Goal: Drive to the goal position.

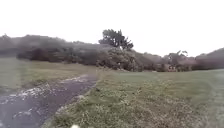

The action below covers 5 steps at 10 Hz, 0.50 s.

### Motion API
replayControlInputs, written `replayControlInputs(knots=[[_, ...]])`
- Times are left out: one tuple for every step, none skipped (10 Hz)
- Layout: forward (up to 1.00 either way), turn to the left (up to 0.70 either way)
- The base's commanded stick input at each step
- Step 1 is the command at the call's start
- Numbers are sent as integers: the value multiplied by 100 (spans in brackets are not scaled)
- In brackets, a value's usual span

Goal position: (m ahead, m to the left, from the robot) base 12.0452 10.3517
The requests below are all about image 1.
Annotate dark tall tree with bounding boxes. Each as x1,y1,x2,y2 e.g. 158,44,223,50
98,28,135,52

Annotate long row of bushes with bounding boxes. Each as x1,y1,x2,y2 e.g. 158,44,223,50
0,33,224,73

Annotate green grass field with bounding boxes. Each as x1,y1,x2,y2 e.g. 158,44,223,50
0,56,224,128

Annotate grey asphalt path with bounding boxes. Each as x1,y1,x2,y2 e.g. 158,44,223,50
0,74,99,128

